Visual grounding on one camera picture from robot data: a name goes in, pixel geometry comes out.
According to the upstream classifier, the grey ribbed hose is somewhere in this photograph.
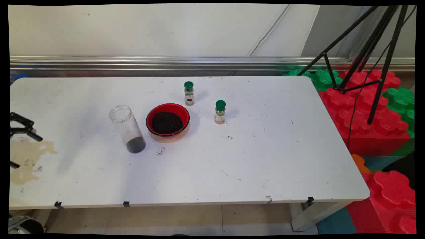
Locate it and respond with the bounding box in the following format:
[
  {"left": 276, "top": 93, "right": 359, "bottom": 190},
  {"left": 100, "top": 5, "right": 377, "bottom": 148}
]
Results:
[{"left": 8, "top": 216, "right": 45, "bottom": 234}]

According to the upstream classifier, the thin black tripod cable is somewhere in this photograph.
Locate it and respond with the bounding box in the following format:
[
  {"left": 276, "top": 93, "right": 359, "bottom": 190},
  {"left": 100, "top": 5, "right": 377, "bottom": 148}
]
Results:
[{"left": 346, "top": 7, "right": 416, "bottom": 149}]

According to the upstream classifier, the clear plastic jar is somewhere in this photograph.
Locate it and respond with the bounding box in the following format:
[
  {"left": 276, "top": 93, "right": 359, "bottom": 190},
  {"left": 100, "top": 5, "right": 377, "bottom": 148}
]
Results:
[{"left": 109, "top": 105, "right": 146, "bottom": 154}]

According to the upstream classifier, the thin white wall cable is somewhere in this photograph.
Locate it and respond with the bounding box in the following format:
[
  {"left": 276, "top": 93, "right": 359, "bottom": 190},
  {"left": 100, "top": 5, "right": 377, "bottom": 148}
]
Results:
[{"left": 249, "top": 4, "right": 291, "bottom": 57}]

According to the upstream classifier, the spice bottle with pale contents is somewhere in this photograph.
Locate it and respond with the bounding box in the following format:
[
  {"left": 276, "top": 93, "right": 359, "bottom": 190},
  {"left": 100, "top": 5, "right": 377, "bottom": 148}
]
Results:
[{"left": 214, "top": 100, "right": 226, "bottom": 125}]

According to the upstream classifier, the orange foam piece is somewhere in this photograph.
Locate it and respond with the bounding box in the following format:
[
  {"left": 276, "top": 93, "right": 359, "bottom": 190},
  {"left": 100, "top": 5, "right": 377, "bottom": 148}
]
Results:
[{"left": 351, "top": 154, "right": 371, "bottom": 174}]

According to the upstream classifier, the grey table leg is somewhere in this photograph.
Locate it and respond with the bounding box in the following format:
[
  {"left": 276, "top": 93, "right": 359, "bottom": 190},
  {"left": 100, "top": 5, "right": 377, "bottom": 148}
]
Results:
[{"left": 289, "top": 201, "right": 352, "bottom": 232}]

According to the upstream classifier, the aluminium wall rail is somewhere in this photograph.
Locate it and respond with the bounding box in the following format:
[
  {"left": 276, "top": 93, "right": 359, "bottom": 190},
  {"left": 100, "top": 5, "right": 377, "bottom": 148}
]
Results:
[{"left": 10, "top": 56, "right": 415, "bottom": 77}]

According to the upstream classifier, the spice bottle with dark contents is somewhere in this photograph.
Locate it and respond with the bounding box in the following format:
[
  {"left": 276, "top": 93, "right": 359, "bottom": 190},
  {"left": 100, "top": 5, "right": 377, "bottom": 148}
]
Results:
[{"left": 184, "top": 81, "right": 195, "bottom": 107}]

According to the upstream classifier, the green foam block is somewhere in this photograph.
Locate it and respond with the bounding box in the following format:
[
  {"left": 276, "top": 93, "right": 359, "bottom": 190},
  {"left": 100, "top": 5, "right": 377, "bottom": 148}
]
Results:
[
  {"left": 282, "top": 69, "right": 343, "bottom": 92},
  {"left": 383, "top": 87, "right": 415, "bottom": 156}
]

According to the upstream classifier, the red bowl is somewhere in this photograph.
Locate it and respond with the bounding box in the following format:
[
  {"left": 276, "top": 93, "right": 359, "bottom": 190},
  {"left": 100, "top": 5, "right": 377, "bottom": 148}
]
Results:
[{"left": 146, "top": 103, "right": 190, "bottom": 143}]

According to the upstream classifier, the black seed pile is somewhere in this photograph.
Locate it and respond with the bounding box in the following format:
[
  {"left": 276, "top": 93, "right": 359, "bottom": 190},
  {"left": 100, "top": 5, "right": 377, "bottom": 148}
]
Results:
[
  {"left": 126, "top": 137, "right": 146, "bottom": 154},
  {"left": 152, "top": 111, "right": 184, "bottom": 135}
]

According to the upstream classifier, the black tripod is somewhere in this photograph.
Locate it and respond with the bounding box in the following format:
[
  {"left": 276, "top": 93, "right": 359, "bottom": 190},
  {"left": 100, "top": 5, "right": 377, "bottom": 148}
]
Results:
[{"left": 297, "top": 5, "right": 415, "bottom": 125}]

